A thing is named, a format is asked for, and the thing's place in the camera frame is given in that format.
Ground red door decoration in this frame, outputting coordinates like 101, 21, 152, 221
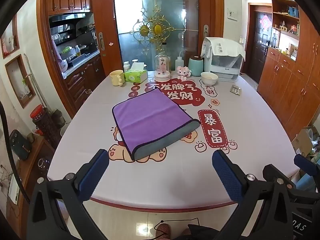
259, 14, 271, 31

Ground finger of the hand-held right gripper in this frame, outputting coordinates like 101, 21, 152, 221
293, 154, 320, 177
262, 164, 320, 205

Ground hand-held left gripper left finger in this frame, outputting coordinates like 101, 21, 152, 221
26, 149, 110, 240

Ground thin black floor cable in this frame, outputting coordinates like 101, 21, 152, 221
159, 217, 201, 227

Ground person's shoe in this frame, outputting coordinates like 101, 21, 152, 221
155, 223, 173, 240

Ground thick black cable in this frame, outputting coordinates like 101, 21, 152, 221
0, 102, 31, 207

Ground red lidded jar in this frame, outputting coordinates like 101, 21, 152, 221
30, 104, 60, 143

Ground glass sliding door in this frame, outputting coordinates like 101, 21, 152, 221
91, 0, 224, 72

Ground yellow mug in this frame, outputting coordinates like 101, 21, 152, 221
110, 70, 125, 87

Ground black range hood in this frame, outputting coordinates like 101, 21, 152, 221
48, 12, 94, 28

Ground white bowl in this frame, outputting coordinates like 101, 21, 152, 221
201, 72, 218, 86

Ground green tissue box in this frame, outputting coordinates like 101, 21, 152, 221
124, 62, 148, 84

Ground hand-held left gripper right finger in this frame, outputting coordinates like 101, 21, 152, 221
212, 149, 294, 240

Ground white squeeze bottle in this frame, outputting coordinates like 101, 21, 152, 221
175, 50, 188, 76

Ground wooden cabinet with shelves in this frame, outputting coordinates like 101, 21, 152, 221
257, 0, 320, 142

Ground white covered countertop appliance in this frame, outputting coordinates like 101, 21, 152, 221
201, 37, 247, 83

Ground purple and grey towel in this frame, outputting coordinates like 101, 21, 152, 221
112, 88, 201, 161

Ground wooden framed wall niche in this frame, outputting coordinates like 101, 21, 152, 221
5, 54, 36, 109
0, 14, 20, 59

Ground cardboard box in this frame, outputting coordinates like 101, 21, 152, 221
291, 126, 320, 161

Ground wooden side table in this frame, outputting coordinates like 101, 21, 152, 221
5, 137, 56, 240

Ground glass dome ornament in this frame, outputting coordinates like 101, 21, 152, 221
154, 54, 172, 81

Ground wooden lower kitchen cabinets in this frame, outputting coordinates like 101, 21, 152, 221
62, 54, 106, 112

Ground mint green canister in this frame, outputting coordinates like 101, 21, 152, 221
188, 56, 204, 77

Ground gold door ornament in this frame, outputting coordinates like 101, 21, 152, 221
129, 4, 186, 52

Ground pink toy figure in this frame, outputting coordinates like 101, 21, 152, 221
176, 66, 192, 80

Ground dark brown entry door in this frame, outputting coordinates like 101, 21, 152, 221
249, 3, 272, 65

